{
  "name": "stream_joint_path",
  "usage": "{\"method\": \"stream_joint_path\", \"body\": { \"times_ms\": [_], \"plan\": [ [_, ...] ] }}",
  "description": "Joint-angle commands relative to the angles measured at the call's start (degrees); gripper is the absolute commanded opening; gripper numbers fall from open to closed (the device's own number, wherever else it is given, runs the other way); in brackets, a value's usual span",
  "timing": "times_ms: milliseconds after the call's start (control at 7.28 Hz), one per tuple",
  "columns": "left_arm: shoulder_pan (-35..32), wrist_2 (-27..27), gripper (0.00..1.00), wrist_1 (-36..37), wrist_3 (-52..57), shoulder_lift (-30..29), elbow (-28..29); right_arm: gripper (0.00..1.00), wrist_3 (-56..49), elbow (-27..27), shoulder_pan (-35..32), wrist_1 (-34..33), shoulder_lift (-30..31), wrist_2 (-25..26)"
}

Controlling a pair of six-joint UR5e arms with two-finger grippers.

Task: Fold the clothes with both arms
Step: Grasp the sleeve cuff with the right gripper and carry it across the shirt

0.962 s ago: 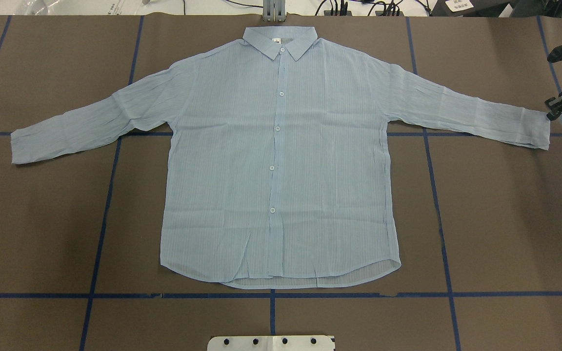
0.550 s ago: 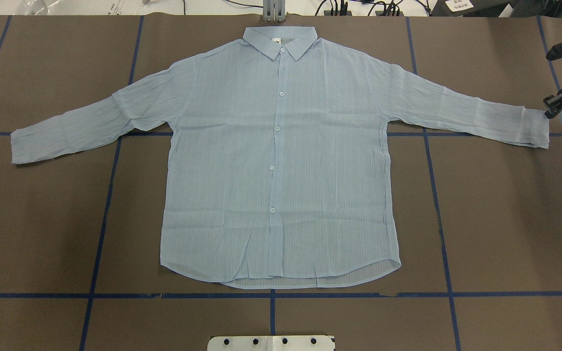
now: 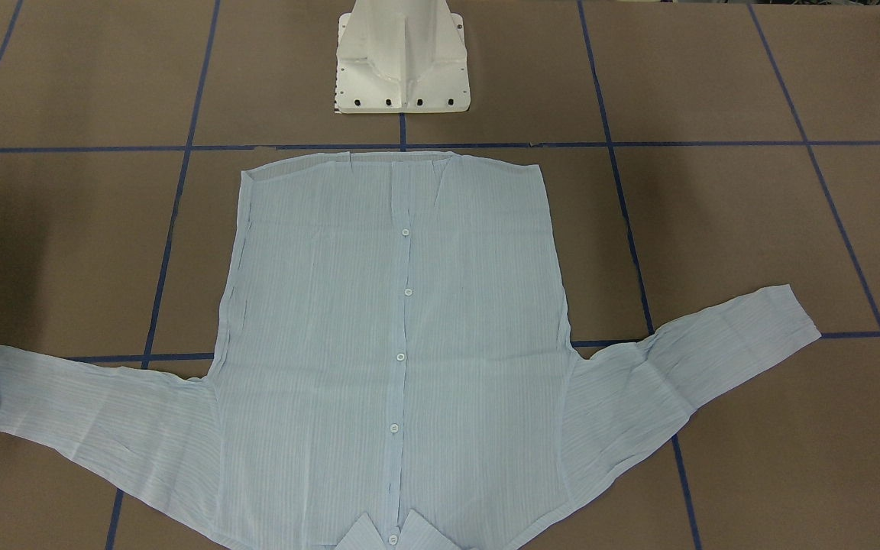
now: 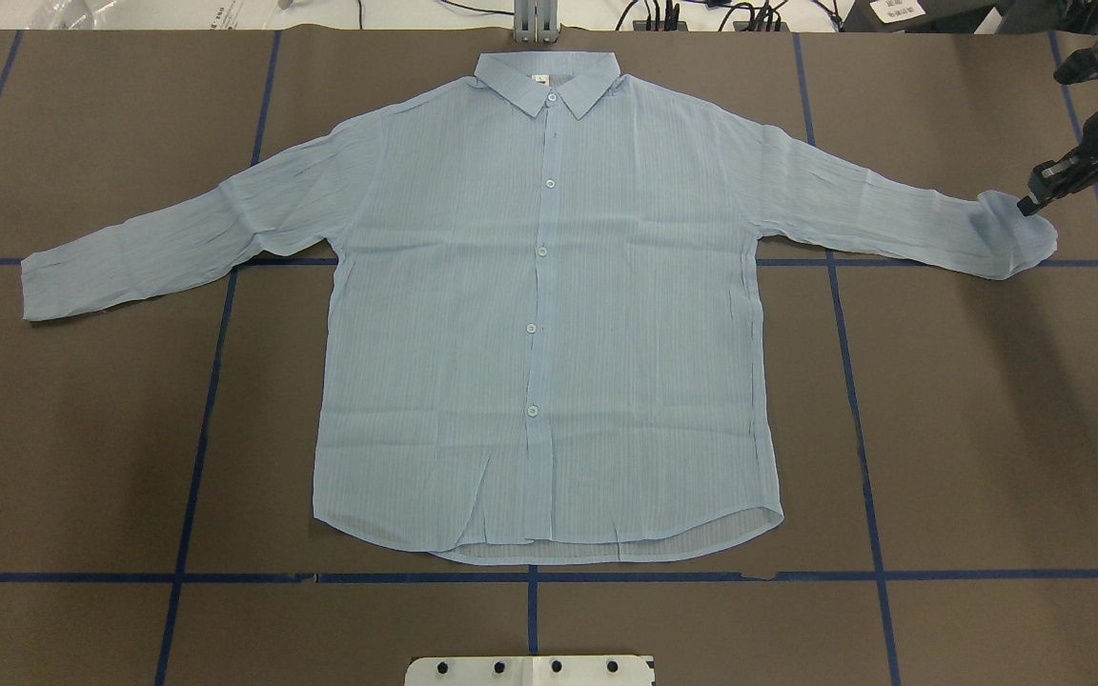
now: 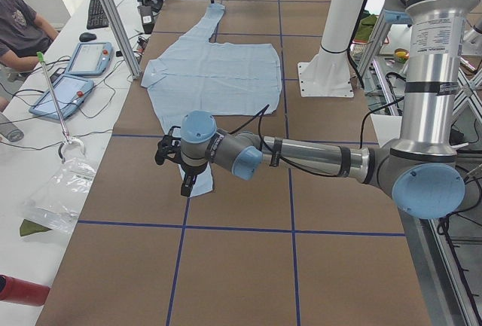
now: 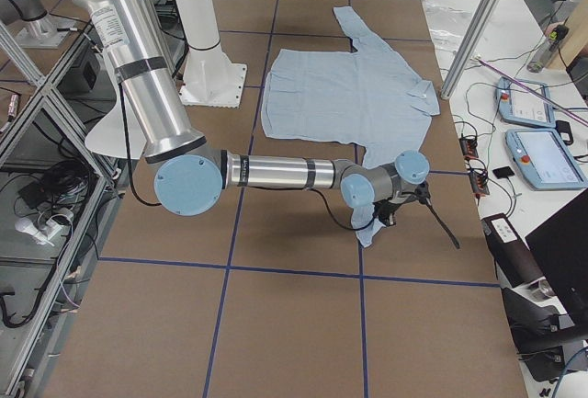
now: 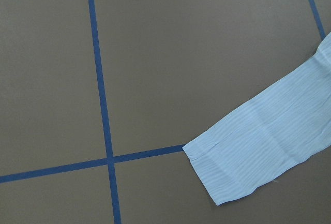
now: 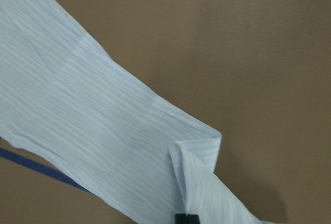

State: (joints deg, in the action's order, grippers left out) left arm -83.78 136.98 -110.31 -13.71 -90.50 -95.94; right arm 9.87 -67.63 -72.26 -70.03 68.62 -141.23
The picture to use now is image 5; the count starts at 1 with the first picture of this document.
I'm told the seated person grey shirt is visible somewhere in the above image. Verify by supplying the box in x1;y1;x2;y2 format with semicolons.
1;0;59;73

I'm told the black keyboard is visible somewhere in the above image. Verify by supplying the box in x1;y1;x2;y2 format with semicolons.
87;0;108;29

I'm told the light blue button shirt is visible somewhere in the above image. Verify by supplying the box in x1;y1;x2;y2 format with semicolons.
142;3;282;197

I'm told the aluminium frame post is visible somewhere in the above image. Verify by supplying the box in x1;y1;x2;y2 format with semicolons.
100;0;141;80

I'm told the orange green bowl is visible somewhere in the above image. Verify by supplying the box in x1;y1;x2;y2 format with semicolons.
394;49;410;63

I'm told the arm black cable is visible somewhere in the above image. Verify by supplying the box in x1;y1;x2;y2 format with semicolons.
221;103;407;180

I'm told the green cloth piece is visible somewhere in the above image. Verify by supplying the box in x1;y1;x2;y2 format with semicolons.
19;219;50;237

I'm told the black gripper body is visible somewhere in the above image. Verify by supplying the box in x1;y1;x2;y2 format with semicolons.
181;161;207;184

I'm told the red bottle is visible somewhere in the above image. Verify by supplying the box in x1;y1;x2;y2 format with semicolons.
1;275;50;306

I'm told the black computer mouse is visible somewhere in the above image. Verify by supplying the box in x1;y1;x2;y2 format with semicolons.
79;32;97;42

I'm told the near teach pendant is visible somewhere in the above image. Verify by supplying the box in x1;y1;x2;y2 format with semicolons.
29;75;94;120

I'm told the clear plastic bag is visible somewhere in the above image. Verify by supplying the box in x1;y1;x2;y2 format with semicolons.
19;157;99;234

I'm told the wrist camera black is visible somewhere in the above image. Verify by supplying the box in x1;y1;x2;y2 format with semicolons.
154;126;182;166

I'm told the teach pendant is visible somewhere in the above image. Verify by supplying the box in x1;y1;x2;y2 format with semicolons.
29;75;94;120
66;42;113;77

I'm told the far teach pendant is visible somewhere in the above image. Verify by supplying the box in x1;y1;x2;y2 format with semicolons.
66;42;113;77

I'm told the aluminium rail frame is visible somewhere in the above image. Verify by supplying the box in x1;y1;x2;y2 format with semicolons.
353;9;482;326

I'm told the reacher grabber tool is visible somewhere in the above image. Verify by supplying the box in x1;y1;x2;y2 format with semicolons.
36;51;85;163

